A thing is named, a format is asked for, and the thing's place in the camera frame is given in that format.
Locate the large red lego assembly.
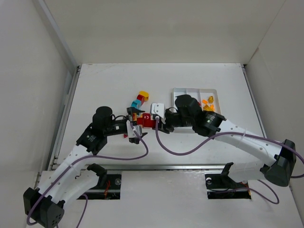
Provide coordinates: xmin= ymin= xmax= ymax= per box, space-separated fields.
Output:
xmin=136 ymin=113 xmax=156 ymax=129

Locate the yellow lego block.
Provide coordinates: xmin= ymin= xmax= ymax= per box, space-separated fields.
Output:
xmin=208 ymin=96 xmax=214 ymax=103

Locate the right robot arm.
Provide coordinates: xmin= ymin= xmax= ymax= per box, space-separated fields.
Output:
xmin=156 ymin=95 xmax=296 ymax=187

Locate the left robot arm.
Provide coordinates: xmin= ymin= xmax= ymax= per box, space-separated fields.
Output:
xmin=23 ymin=106 xmax=146 ymax=228

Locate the large teal lego assembly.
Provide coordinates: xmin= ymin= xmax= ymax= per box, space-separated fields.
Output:
xmin=131 ymin=99 xmax=142 ymax=109

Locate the white divided tray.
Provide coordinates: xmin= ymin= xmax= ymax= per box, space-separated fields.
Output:
xmin=172 ymin=87 xmax=221 ymax=114

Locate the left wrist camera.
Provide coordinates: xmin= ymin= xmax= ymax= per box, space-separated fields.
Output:
xmin=126 ymin=120 xmax=142 ymax=138

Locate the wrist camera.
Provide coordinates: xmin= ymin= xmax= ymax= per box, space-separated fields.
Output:
xmin=150 ymin=103 xmax=165 ymax=119
xmin=126 ymin=120 xmax=142 ymax=138

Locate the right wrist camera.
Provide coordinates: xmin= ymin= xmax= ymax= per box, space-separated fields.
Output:
xmin=150 ymin=103 xmax=165 ymax=119

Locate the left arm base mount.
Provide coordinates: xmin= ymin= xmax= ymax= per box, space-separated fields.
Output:
xmin=85 ymin=163 xmax=122 ymax=200

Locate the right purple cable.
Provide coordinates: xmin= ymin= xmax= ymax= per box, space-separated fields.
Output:
xmin=154 ymin=116 xmax=304 ymax=205

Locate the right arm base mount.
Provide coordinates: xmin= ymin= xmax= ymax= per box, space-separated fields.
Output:
xmin=204 ymin=162 xmax=251 ymax=200

